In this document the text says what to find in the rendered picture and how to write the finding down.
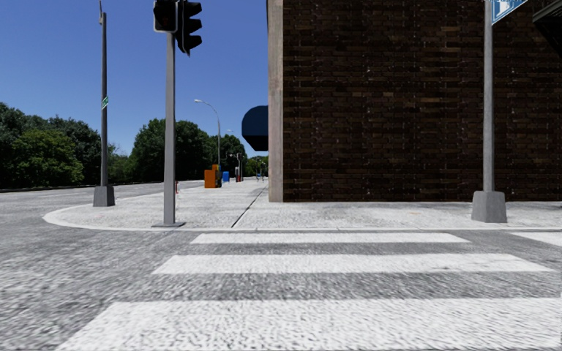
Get orange box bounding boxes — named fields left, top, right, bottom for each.
left=203, top=164, right=221, bottom=189

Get grey street lamp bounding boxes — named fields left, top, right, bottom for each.
left=194, top=98, right=222, bottom=167

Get dark brick building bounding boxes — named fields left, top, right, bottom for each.
left=241, top=0, right=562, bottom=203

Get trees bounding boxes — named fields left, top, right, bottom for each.
left=0, top=102, right=269, bottom=190

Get sign on a post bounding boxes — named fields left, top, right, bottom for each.
left=471, top=0, right=528, bottom=224
left=92, top=0, right=116, bottom=208

